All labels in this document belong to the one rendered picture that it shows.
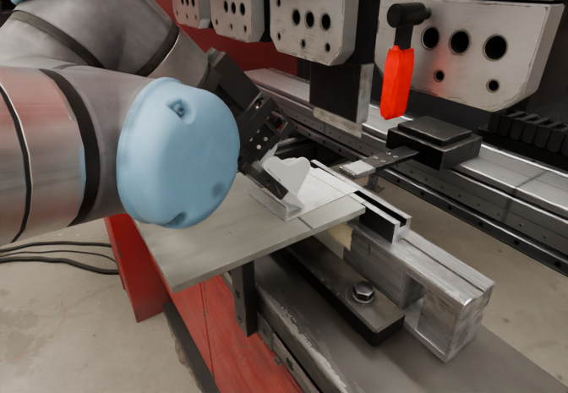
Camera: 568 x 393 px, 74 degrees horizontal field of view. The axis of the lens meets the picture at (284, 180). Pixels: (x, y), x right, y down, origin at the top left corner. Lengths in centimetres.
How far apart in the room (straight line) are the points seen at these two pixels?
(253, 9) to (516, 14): 38
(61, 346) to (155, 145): 167
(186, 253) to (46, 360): 140
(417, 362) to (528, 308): 153
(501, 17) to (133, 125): 26
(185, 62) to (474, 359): 45
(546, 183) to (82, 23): 64
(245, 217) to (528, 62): 33
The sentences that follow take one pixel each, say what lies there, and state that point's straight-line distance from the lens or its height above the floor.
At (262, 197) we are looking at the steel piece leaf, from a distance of 50.
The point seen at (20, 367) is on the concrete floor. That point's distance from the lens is 182.
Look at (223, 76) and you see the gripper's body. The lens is 39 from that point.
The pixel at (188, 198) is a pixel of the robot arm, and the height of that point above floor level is 117.
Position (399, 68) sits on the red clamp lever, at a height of 120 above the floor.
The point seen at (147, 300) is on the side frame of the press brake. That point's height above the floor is 10.
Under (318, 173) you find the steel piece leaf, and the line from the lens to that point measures 58.
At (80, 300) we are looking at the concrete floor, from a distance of 197.
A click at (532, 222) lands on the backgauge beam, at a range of 68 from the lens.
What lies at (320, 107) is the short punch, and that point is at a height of 110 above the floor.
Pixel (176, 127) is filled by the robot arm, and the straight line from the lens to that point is 18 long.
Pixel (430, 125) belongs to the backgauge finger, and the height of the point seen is 103.
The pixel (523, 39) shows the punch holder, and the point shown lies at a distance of 33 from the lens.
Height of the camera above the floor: 127
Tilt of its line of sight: 29 degrees down
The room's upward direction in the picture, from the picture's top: straight up
